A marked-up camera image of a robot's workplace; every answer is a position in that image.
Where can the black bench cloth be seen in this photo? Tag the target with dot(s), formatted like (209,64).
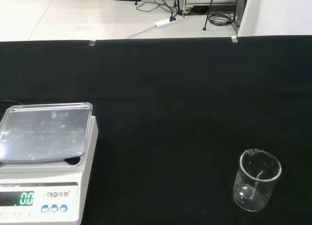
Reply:
(170,113)

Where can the white power strip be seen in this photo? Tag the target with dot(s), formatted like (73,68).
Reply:
(164,23)

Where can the white electronic balance steel pan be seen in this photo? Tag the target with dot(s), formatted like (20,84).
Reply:
(61,193)

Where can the clear cloth clip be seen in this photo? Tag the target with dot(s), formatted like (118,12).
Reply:
(92,42)
(234,39)

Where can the black tripod leg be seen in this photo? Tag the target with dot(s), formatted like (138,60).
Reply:
(207,18)

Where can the white partition panel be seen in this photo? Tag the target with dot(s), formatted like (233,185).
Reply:
(280,13)

